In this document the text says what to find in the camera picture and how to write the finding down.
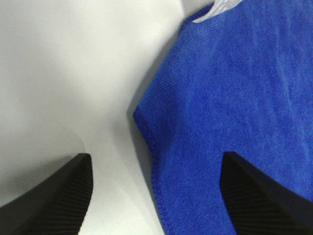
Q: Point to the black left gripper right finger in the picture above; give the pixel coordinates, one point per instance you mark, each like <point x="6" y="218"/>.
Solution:
<point x="259" y="205"/>

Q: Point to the blue towel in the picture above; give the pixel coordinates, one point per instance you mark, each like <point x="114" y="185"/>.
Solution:
<point x="239" y="81"/>

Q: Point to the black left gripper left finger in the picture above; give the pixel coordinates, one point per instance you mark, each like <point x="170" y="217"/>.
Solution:
<point x="57" y="206"/>

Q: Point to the white towel label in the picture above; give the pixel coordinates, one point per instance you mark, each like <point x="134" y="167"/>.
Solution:
<point x="218" y="7"/>

